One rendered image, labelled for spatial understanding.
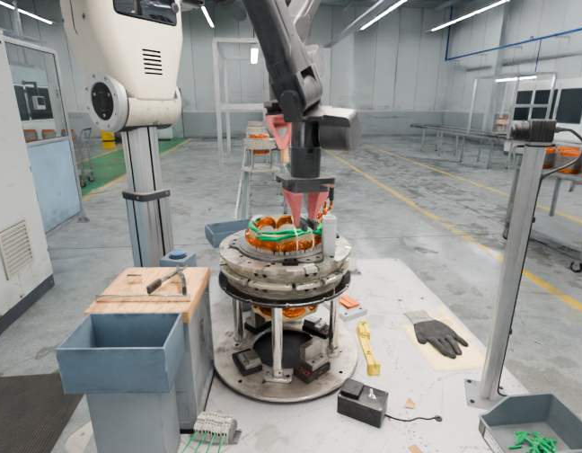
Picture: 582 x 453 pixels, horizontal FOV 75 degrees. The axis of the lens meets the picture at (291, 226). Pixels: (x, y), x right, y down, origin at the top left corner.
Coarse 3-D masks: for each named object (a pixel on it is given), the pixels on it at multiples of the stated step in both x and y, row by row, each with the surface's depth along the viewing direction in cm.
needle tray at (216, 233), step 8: (208, 224) 119; (216, 224) 120; (224, 224) 121; (232, 224) 122; (240, 224) 123; (248, 224) 125; (208, 232) 114; (216, 232) 121; (224, 232) 122; (232, 232) 112; (208, 240) 116; (216, 240) 110; (248, 304) 123
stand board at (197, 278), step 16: (128, 272) 84; (144, 272) 84; (160, 272) 84; (192, 272) 84; (208, 272) 87; (112, 288) 77; (128, 288) 77; (144, 288) 77; (160, 288) 77; (176, 288) 77; (192, 288) 77; (96, 304) 71; (112, 304) 71; (128, 304) 71; (144, 304) 71; (160, 304) 71; (176, 304) 71; (192, 304) 72
